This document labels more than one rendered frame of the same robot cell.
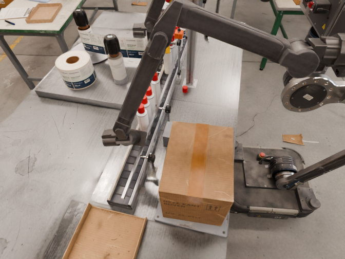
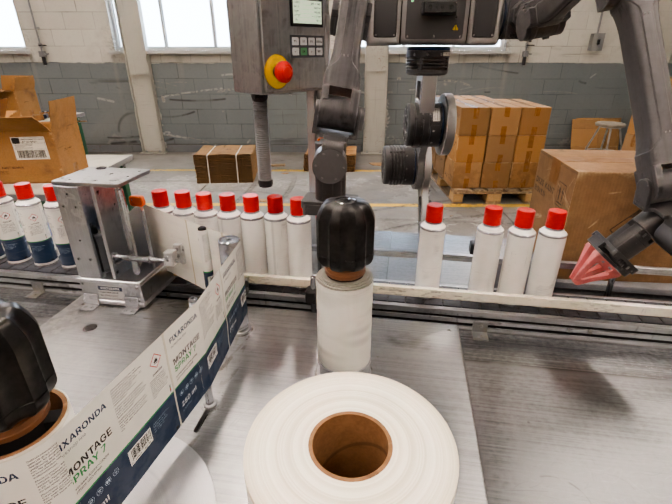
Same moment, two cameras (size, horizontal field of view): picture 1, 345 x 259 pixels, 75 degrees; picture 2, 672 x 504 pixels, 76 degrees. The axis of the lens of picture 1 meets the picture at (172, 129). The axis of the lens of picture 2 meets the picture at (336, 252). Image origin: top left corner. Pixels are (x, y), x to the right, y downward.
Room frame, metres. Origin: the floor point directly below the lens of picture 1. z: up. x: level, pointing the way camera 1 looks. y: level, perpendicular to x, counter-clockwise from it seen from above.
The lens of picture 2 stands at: (1.22, 0.86, 1.36)
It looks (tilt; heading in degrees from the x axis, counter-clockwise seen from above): 25 degrees down; 264
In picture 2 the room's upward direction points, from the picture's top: straight up
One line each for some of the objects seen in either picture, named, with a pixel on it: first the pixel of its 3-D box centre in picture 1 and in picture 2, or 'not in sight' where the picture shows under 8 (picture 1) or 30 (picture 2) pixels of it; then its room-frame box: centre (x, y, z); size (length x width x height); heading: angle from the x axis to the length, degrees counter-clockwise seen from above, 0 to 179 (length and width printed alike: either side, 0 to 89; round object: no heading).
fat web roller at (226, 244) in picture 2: not in sight; (234, 286); (1.33, 0.17, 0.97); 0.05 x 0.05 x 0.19
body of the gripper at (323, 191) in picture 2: not in sight; (330, 188); (1.14, 0.09, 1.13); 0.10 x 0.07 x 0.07; 165
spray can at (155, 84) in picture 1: (155, 89); (430, 251); (0.93, 0.08, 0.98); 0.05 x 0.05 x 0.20
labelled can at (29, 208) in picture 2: not in sight; (35, 224); (1.83, -0.16, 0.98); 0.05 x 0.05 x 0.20
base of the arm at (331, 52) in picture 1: (334, 50); (527, 15); (0.53, -0.45, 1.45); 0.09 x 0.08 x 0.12; 173
